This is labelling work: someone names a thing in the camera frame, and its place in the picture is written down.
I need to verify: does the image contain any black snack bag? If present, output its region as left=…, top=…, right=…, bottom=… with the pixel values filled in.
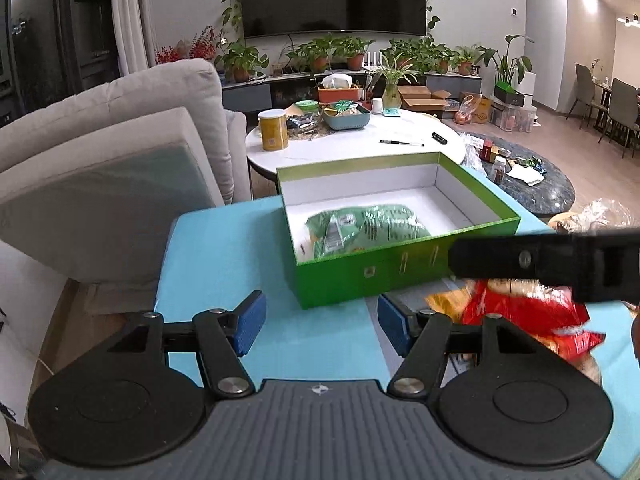
left=286, top=112, right=326, bottom=137

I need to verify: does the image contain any white round table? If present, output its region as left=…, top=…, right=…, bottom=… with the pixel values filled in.
left=245, top=107, right=467, bottom=201

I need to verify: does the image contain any grey dining chair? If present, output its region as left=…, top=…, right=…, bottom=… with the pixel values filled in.
left=600, top=78, right=640, bottom=158
left=567, top=62, right=601, bottom=121

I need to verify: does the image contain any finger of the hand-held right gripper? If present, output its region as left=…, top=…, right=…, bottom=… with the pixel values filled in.
left=448, top=227, right=640, bottom=303

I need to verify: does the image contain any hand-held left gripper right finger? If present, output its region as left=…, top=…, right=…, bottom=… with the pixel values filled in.
left=377, top=294, right=566, bottom=401

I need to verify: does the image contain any white paper sheet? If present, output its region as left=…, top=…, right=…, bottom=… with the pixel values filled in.
left=506, top=162, right=547, bottom=188

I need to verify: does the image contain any orange yellow snack bag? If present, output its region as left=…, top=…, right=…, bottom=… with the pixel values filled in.
left=425, top=290, right=476, bottom=323

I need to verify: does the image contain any small potted green plant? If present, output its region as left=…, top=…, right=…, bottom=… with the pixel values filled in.
left=452, top=45, right=483, bottom=76

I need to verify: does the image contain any orange tissue box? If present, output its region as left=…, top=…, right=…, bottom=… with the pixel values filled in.
left=317, top=74, right=361, bottom=104

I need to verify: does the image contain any red snack bag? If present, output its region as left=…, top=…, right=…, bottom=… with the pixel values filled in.
left=460, top=280, right=606, bottom=361

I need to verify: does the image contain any red flower arrangement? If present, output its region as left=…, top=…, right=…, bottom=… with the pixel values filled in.
left=155, top=27, right=221, bottom=65

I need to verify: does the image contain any white curtain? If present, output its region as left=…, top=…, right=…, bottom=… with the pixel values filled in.
left=110, top=0, right=151, bottom=76

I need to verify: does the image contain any green snack bag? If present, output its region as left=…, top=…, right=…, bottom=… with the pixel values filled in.
left=304, top=203, right=432, bottom=261

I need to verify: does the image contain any clear storage container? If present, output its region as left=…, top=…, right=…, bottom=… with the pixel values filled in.
left=490, top=102, right=538, bottom=133

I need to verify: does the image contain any wide potted green plant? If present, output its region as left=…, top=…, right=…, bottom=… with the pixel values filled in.
left=387, top=37, right=456, bottom=73

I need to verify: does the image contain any dark round coffee table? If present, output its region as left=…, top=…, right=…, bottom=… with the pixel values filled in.
left=462, top=132, right=576, bottom=218

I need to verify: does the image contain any hanging vine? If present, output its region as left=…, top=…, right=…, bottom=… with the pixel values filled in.
left=220, top=0, right=248, bottom=41
left=422, top=0, right=441, bottom=41

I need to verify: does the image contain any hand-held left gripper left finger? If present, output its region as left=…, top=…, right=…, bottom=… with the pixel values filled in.
left=75, top=290, right=267, bottom=398

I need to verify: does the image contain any black green gift box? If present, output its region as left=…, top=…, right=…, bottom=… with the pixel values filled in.
left=494, top=80, right=526, bottom=106

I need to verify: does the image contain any open brown cardboard box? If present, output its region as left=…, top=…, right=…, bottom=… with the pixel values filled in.
left=397, top=85, right=451, bottom=111

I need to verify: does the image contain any yellow can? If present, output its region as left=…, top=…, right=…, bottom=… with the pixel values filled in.
left=257, top=109, right=291, bottom=152

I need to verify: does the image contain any grey sofa cushion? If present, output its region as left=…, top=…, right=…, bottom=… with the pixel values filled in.
left=0, top=107, right=226, bottom=281

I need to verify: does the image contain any blue plastic basket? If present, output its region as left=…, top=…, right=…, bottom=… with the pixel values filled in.
left=321, top=102, right=372, bottom=132

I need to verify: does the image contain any clear plastic bag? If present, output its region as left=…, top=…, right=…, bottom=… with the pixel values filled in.
left=460, top=132, right=488, bottom=176

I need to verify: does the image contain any green cardboard box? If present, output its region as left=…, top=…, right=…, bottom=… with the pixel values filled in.
left=276, top=151, right=522, bottom=311

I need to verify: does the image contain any beige sofa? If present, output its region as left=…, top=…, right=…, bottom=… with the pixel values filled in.
left=0, top=57, right=248, bottom=316

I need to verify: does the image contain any crumpled translucent plastic bag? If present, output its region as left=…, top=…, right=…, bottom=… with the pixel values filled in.
left=550, top=200, right=640, bottom=233

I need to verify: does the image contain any spider plant in glass vase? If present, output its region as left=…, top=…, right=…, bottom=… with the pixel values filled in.
left=372, top=55, right=423, bottom=111

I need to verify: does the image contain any tall leafy plant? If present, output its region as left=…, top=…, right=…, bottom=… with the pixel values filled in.
left=477, top=35, right=533, bottom=103

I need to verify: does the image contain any yellow cardboard box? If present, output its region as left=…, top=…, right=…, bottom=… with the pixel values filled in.
left=472, top=96, right=496, bottom=125

